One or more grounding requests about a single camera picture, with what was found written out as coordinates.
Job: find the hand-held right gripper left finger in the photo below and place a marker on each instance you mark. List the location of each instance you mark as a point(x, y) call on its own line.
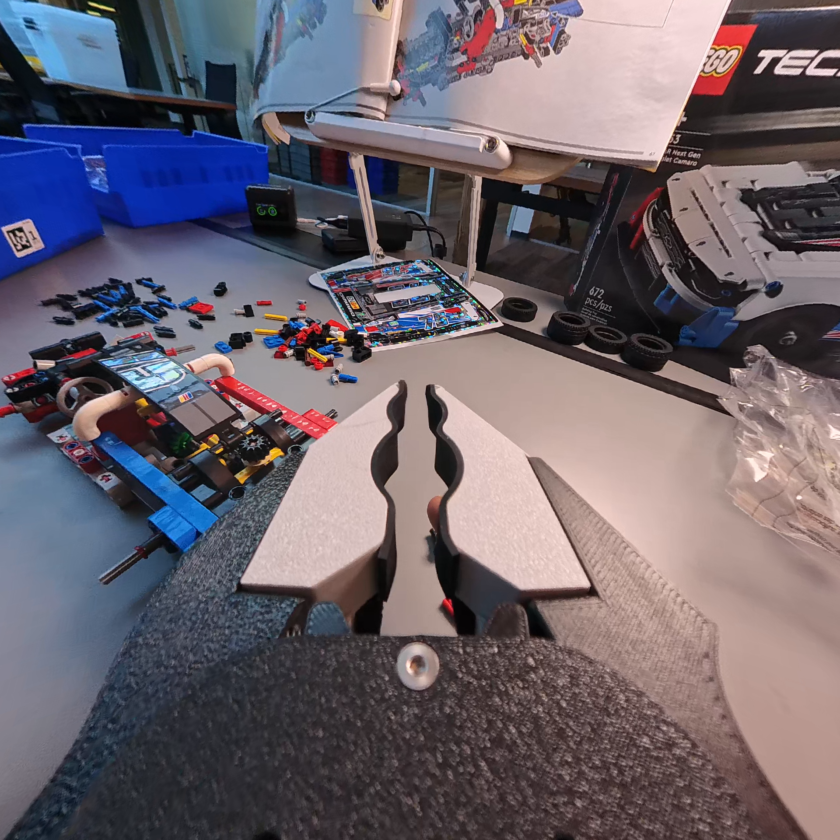
point(315, 525)

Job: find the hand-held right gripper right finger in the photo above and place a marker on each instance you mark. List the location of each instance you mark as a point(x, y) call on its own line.
point(518, 525)

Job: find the lego car model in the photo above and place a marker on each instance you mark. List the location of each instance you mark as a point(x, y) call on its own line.
point(164, 420)

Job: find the pile of mixed lego pieces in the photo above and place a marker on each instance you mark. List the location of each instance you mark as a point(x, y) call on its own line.
point(308, 338)

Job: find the lego set box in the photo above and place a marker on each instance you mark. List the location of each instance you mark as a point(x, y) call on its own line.
point(722, 216)

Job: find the person's right hand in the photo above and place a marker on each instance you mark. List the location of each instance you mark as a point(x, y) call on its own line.
point(433, 510)

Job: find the black rubber tyre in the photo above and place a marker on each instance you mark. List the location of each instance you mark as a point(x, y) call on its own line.
point(518, 308)
point(568, 328)
point(606, 338)
point(647, 352)

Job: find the holographic sticker sheet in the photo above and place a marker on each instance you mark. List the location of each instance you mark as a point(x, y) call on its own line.
point(407, 302)

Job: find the clear plastic bag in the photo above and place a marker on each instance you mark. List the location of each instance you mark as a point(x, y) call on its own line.
point(787, 453)

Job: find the small black charger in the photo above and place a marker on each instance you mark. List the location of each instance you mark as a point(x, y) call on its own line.
point(338, 241)

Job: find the pile of black blue pins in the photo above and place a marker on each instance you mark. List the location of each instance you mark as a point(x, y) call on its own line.
point(118, 305)

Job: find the black power adapter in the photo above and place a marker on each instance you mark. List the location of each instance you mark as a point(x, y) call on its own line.
point(384, 229)

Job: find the black device green display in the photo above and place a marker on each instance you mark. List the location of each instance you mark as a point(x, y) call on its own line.
point(271, 208)

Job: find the blue plastic bin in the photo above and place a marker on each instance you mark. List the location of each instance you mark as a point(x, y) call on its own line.
point(177, 177)

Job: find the white book stand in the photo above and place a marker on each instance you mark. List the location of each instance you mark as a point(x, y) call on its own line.
point(407, 138)

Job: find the black office chair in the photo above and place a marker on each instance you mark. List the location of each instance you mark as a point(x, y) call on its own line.
point(220, 82)

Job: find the wooden office desk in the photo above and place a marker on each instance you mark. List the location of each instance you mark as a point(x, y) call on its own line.
point(131, 97)

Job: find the white storage box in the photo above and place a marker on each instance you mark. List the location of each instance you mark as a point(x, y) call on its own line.
point(65, 43)

